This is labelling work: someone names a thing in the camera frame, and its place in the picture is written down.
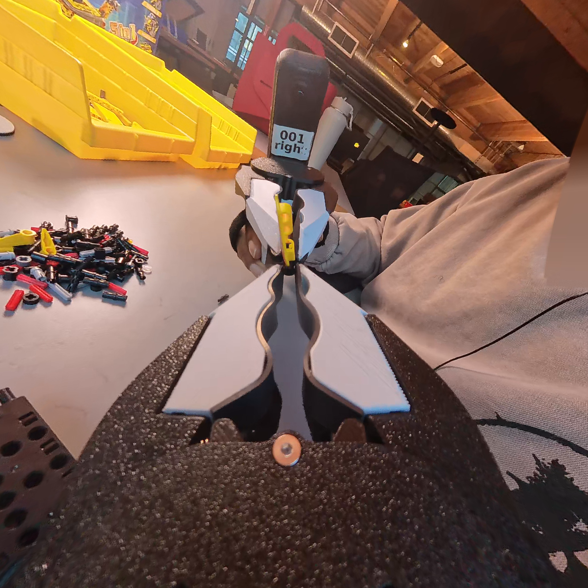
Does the person's beige sweatshirt torso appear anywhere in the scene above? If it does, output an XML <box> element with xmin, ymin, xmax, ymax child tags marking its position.
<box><xmin>360</xmin><ymin>287</ymin><xmax>588</xmax><ymax>588</ymax></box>

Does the yellow storage bin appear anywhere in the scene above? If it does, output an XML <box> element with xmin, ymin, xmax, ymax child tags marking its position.
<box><xmin>0</xmin><ymin>0</ymin><xmax>196</xmax><ymax>161</ymax></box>
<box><xmin>55</xmin><ymin>0</ymin><xmax>258</xmax><ymax>169</ymax></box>

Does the white water bottle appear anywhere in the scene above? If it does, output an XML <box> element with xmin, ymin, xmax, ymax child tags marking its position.
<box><xmin>307</xmin><ymin>96</ymin><xmax>354</xmax><ymax>172</ymax></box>

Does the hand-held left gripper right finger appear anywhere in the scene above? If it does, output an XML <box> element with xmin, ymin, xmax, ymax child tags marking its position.
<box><xmin>296</xmin><ymin>264</ymin><xmax>412</xmax><ymax>414</ymax></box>

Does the person's right forearm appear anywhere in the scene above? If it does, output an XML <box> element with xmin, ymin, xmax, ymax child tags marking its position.
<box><xmin>305</xmin><ymin>158</ymin><xmax>570</xmax><ymax>295</ymax></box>

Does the window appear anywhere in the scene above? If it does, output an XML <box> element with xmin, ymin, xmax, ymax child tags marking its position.
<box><xmin>225</xmin><ymin>11</ymin><xmax>263</xmax><ymax>70</ymax></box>

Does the robot kit box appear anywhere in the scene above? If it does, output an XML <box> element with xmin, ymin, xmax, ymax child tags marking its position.
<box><xmin>55</xmin><ymin>0</ymin><xmax>161</xmax><ymax>56</ymax></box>

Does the pile of small building pins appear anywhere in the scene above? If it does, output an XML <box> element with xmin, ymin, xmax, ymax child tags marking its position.
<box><xmin>0</xmin><ymin>215</ymin><xmax>152</xmax><ymax>312</ymax></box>

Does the yellow piece with black pins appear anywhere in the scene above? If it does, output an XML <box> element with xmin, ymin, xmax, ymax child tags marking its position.
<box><xmin>274</xmin><ymin>193</ymin><xmax>297</xmax><ymax>276</ymax></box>

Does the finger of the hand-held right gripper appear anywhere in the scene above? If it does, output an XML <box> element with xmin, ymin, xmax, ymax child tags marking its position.
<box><xmin>245</xmin><ymin>179</ymin><xmax>283</xmax><ymax>257</ymax></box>
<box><xmin>292</xmin><ymin>189</ymin><xmax>331</xmax><ymax>263</ymax></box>

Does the grey desk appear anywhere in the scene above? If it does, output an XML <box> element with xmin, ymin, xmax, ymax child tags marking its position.
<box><xmin>0</xmin><ymin>106</ymin><xmax>364</xmax><ymax>460</ymax></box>

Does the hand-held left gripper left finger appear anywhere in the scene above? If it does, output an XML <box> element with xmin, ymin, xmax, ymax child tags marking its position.
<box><xmin>162</xmin><ymin>266</ymin><xmax>282</xmax><ymax>416</ymax></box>

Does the person's right hand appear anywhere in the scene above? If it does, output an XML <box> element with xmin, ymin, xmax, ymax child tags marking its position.
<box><xmin>236</xmin><ymin>223</ymin><xmax>276</xmax><ymax>278</ymax></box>

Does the thin black cable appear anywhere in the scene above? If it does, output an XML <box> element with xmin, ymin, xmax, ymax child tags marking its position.
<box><xmin>434</xmin><ymin>292</ymin><xmax>588</xmax><ymax>370</ymax></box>

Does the black disc on pole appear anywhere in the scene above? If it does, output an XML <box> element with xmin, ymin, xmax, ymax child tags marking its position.
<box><xmin>426</xmin><ymin>108</ymin><xmax>458</xmax><ymax>152</ymax></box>

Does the heap of yellow pieces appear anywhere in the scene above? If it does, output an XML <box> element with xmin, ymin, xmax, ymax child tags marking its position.
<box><xmin>89</xmin><ymin>92</ymin><xmax>138</xmax><ymax>127</ymax></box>

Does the red cardboard box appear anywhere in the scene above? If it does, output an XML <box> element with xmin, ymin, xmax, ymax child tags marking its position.
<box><xmin>232</xmin><ymin>22</ymin><xmax>338</xmax><ymax>134</ymax></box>

